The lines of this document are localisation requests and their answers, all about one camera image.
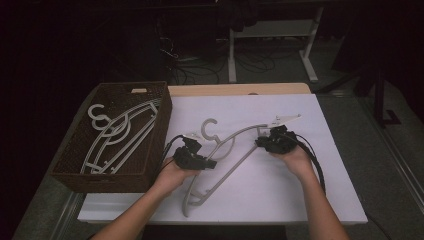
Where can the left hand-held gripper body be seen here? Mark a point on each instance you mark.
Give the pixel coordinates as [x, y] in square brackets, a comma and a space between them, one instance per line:
[186, 160]

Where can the white metal desk frame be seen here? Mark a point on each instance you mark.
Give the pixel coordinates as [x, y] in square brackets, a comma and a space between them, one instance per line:
[273, 31]

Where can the white table mat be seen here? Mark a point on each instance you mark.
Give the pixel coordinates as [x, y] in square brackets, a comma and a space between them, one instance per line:
[266, 200]

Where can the brown woven basket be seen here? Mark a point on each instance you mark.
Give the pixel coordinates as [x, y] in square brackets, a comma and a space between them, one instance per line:
[156, 146]

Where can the person's right hand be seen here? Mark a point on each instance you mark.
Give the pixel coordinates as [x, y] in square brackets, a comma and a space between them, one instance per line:
[298, 163]

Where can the black metal stand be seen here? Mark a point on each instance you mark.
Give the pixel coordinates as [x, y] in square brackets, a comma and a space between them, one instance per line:
[380, 100]

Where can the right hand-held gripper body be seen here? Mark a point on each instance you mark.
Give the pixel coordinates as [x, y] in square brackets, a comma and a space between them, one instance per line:
[283, 141]

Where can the grey plastic clothes hanger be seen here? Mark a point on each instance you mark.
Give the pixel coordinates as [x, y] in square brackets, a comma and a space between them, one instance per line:
[96, 107]
[233, 166]
[100, 128]
[124, 133]

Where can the person's left hand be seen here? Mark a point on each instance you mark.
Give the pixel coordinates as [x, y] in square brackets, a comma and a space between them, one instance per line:
[173, 178]

